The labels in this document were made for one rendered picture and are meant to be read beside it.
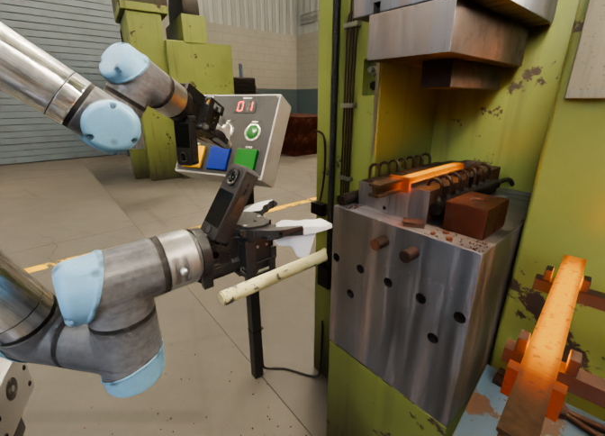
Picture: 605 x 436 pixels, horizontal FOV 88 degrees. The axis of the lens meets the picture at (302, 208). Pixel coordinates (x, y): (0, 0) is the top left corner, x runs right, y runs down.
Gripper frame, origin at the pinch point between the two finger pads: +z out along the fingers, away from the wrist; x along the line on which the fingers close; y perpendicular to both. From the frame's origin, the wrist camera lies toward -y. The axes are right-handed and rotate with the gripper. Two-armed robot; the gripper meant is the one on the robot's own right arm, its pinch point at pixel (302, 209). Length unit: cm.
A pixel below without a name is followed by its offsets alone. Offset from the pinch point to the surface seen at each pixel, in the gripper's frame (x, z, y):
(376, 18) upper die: -10.3, 30.7, -35.3
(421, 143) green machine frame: -18, 72, -3
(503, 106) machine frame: 3, 79, -16
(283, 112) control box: -43, 29, -14
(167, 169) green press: -466, 123, 86
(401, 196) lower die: 0.5, 30.7, 3.8
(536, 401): 37.6, -6.0, 6.2
